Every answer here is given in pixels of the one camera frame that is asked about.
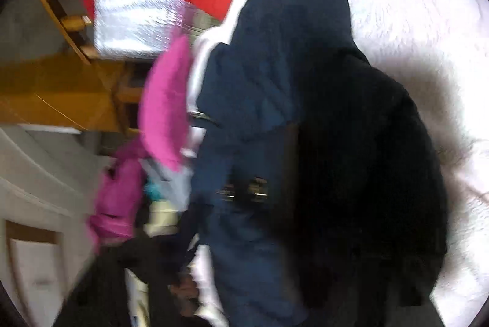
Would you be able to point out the grey cloth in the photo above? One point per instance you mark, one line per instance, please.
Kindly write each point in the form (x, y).
(170, 180)

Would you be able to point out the black cloth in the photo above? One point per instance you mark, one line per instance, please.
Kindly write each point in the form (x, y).
(114, 273)

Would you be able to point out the teal cloth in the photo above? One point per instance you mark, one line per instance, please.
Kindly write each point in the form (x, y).
(152, 189)

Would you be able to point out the wooden table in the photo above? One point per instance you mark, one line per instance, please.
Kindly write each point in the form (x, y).
(49, 90)

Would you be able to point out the navy blue hooded jacket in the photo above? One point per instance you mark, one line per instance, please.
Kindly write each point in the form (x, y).
(267, 63)

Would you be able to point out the magenta garment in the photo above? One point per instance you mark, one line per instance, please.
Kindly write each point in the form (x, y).
(118, 193)

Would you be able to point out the cream cushion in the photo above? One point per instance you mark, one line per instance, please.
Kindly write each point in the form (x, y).
(162, 216)

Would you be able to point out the magenta pink pillow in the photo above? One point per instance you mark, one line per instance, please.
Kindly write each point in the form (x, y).
(168, 102)

